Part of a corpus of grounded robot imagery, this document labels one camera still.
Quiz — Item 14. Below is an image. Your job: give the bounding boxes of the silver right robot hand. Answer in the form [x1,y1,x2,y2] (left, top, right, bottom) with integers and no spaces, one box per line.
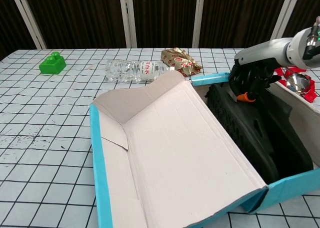
[228,37,293,103]

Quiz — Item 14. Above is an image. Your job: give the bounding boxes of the light blue shoe box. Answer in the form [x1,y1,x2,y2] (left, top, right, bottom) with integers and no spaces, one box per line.
[89,70,320,228]

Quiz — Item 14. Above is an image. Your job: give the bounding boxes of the crumpled gold snack wrapper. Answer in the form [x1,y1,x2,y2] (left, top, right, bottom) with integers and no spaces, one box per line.
[160,47,203,78]

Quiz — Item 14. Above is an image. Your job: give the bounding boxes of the clear plastic water bottle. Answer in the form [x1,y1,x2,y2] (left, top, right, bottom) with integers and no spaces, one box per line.
[104,59,176,83]

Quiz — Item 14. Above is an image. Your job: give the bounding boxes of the black folding screen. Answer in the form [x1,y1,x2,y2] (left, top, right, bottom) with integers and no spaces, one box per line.
[0,0,320,61]

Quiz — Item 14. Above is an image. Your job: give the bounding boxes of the green toy block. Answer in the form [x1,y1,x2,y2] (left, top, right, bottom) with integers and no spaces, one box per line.
[38,51,67,76]

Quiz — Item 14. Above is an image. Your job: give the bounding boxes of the white checkered tablecloth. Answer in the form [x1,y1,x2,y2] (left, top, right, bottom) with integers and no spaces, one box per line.
[0,47,320,228]

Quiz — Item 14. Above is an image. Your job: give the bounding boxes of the white screen frame post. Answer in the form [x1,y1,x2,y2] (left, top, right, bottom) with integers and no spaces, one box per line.
[118,0,138,49]
[8,0,48,50]
[267,0,303,49]
[192,0,213,49]

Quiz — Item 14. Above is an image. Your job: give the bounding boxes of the metal spoon black handle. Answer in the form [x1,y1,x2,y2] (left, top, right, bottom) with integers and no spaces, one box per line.
[286,73,312,92]

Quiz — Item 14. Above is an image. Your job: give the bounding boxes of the red ribbon strap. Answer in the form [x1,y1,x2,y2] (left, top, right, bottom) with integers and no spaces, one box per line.
[273,66,318,103]

